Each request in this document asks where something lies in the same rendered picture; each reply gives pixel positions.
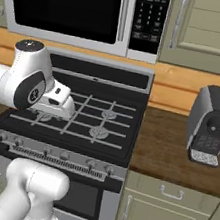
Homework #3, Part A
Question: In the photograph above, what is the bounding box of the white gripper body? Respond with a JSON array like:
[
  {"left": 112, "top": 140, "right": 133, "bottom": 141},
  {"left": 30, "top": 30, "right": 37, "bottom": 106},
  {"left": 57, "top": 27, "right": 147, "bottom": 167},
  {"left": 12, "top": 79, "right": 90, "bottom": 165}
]
[{"left": 29, "top": 88, "right": 80, "bottom": 123}]

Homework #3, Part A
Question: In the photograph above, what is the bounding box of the oven door with dark window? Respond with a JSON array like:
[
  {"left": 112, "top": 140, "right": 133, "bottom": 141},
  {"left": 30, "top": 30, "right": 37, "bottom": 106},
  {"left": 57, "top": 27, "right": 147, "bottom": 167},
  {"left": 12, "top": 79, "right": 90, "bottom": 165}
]
[{"left": 0, "top": 155, "right": 125, "bottom": 220}]

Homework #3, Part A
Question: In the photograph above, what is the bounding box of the stainless steel microwave oven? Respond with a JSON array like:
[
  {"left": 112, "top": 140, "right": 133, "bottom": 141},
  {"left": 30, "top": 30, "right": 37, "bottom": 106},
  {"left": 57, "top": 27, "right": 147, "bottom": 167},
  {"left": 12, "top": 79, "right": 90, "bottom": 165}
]
[{"left": 0, "top": 0, "right": 173, "bottom": 66}]

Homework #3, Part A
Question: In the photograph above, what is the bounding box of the black gas hob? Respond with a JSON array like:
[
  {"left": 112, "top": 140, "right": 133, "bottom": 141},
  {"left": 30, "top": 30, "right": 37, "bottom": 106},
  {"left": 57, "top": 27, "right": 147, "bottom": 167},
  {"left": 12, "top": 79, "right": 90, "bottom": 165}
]
[{"left": 0, "top": 39, "right": 157, "bottom": 172}]

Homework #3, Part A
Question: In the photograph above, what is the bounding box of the beige drawer front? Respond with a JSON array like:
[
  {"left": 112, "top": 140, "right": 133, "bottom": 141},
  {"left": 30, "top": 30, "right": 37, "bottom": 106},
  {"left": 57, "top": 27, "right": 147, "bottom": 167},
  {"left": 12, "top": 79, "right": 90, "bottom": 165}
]
[{"left": 121, "top": 170, "right": 220, "bottom": 219}]

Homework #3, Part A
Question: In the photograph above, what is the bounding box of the black and silver coffee machine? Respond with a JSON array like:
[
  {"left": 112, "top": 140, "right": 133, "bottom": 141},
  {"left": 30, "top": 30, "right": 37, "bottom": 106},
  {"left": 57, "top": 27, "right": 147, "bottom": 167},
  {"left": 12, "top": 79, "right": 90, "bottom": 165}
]
[{"left": 180, "top": 82, "right": 220, "bottom": 169}]

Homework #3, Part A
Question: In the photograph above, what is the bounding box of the black oven door handle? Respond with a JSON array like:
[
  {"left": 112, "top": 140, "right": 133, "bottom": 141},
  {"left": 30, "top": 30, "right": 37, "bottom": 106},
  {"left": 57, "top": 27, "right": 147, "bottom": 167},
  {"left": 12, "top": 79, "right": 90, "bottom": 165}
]
[{"left": 0, "top": 141, "right": 127, "bottom": 187}]

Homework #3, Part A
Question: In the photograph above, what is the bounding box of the microwave door handle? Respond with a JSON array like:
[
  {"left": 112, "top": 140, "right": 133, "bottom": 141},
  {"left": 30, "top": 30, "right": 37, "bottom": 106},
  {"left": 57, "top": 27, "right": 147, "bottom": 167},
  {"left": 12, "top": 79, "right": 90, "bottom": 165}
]
[{"left": 114, "top": 0, "right": 131, "bottom": 44}]

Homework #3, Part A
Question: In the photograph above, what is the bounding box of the silver base cupboard handle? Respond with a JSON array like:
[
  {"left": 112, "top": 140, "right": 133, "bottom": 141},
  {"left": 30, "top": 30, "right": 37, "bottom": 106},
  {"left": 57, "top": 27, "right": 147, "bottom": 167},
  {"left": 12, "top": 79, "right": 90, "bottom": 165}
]
[{"left": 120, "top": 194, "right": 135, "bottom": 220}]

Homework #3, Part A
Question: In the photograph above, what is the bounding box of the silver drawer handle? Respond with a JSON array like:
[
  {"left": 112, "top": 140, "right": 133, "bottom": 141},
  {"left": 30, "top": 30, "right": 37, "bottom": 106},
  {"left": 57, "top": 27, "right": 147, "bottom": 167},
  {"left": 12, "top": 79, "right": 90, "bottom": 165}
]
[{"left": 157, "top": 183, "right": 186, "bottom": 201}]

